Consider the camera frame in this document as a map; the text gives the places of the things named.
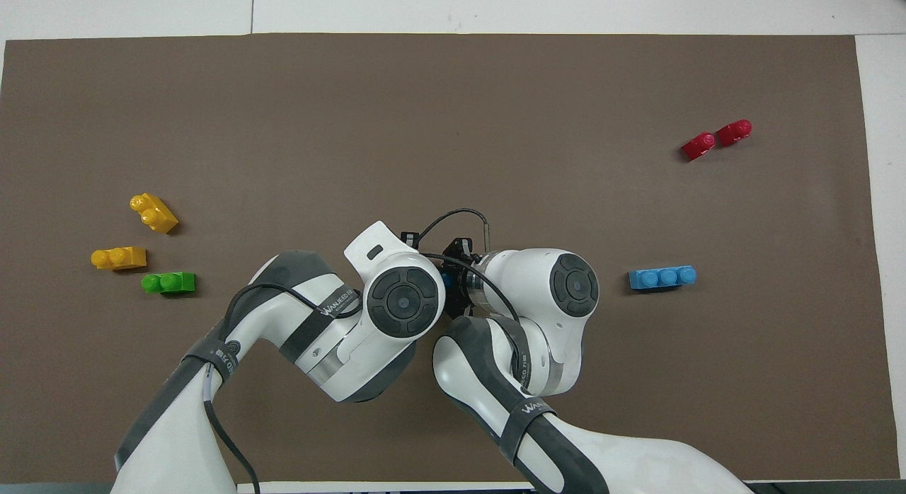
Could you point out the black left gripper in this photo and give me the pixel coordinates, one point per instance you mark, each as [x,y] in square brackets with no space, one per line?
[409,239]

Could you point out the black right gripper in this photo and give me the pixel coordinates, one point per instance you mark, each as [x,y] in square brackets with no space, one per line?
[463,278]

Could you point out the blue three-stud toy brick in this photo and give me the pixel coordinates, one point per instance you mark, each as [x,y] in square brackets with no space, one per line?
[446,276]
[662,277]

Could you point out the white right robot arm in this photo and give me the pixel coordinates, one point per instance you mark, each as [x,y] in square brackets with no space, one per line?
[538,296]

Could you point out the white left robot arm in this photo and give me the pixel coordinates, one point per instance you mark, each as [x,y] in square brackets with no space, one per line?
[333,352]

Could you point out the brown table mat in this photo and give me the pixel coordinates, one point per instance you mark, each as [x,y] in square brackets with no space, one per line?
[453,126]

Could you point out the green two-stud toy brick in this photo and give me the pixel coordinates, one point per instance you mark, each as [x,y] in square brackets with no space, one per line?
[171,283]

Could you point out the yellow two-stud toy brick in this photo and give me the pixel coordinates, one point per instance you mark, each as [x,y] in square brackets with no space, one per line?
[120,258]
[156,214]

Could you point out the red one-stud toy brick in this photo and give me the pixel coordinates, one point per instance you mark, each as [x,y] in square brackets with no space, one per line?
[698,146]
[733,133]

